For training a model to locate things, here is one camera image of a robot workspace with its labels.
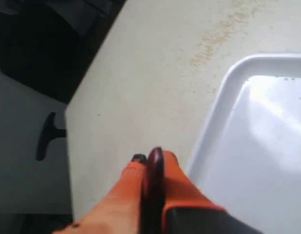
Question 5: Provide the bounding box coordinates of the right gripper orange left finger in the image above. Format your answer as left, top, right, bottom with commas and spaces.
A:
54, 154, 147, 234

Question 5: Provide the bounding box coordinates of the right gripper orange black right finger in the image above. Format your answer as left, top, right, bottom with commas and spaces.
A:
162, 151, 260, 234

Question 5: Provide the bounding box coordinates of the dark red spoon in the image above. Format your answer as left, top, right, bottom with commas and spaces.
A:
140, 147, 165, 234

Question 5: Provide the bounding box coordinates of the white plastic tray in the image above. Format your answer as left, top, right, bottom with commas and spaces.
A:
186, 53, 301, 234

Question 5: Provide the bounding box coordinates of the black table clamp handle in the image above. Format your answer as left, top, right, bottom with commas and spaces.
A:
36, 112, 67, 161

